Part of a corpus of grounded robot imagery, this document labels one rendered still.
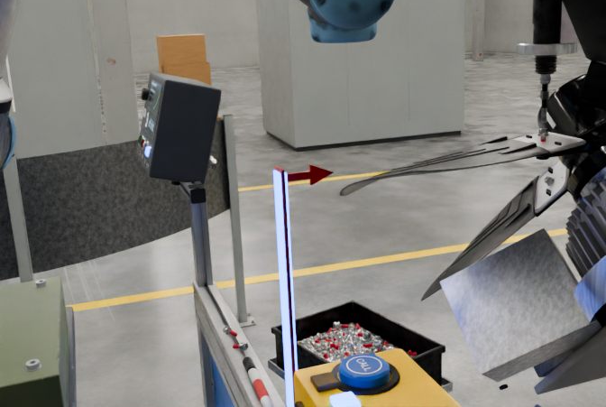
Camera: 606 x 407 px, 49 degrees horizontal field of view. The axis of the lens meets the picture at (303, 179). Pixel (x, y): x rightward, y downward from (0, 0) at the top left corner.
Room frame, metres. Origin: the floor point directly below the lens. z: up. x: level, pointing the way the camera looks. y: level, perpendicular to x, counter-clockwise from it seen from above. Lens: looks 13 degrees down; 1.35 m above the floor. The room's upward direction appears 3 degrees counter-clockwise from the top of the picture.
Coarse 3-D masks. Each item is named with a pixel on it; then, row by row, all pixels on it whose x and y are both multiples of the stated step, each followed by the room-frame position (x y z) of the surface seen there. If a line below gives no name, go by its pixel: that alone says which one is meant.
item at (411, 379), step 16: (384, 352) 0.52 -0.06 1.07; (400, 352) 0.52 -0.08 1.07; (304, 368) 0.50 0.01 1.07; (320, 368) 0.50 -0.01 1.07; (336, 368) 0.49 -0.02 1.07; (400, 368) 0.49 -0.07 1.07; (416, 368) 0.49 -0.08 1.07; (304, 384) 0.47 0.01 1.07; (384, 384) 0.46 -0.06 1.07; (400, 384) 0.46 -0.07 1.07; (416, 384) 0.46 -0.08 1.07; (432, 384) 0.46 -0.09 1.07; (304, 400) 0.47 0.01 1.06; (320, 400) 0.45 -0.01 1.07; (368, 400) 0.45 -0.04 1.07; (384, 400) 0.44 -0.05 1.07; (400, 400) 0.44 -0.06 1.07; (416, 400) 0.44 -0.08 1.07; (432, 400) 0.44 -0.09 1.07; (448, 400) 0.44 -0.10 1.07
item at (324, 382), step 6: (330, 372) 0.48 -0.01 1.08; (312, 378) 0.47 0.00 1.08; (318, 378) 0.47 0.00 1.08; (324, 378) 0.47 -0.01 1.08; (330, 378) 0.47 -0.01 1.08; (318, 384) 0.46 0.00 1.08; (324, 384) 0.46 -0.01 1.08; (330, 384) 0.46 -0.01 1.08; (336, 384) 0.46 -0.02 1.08; (318, 390) 0.46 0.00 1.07; (324, 390) 0.46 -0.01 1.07
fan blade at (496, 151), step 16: (480, 144) 0.84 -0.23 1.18; (496, 144) 0.82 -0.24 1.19; (512, 144) 0.81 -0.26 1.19; (528, 144) 0.79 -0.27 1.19; (432, 160) 0.79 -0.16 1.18; (448, 160) 0.77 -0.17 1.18; (464, 160) 0.76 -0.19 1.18; (480, 160) 0.74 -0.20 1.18; (496, 160) 0.74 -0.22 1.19; (512, 160) 0.74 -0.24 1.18; (384, 176) 0.69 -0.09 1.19; (400, 176) 0.68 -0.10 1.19; (352, 192) 0.87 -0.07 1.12
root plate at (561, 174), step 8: (552, 168) 0.94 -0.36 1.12; (560, 168) 0.91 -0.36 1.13; (544, 176) 0.94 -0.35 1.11; (552, 176) 0.92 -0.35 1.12; (560, 176) 0.89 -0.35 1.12; (568, 176) 0.87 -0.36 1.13; (544, 184) 0.92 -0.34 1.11; (552, 184) 0.90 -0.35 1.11; (560, 184) 0.87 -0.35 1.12; (544, 192) 0.90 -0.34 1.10; (552, 192) 0.88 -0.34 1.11; (560, 192) 0.86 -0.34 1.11; (536, 200) 0.90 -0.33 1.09; (544, 200) 0.88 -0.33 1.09; (552, 200) 0.87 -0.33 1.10; (536, 208) 0.88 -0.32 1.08
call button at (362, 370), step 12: (348, 360) 0.49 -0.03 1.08; (360, 360) 0.49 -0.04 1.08; (372, 360) 0.49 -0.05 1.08; (384, 360) 0.49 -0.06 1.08; (348, 372) 0.47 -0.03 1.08; (360, 372) 0.47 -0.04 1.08; (372, 372) 0.47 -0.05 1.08; (384, 372) 0.47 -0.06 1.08; (348, 384) 0.47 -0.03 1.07; (360, 384) 0.46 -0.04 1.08; (372, 384) 0.46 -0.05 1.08
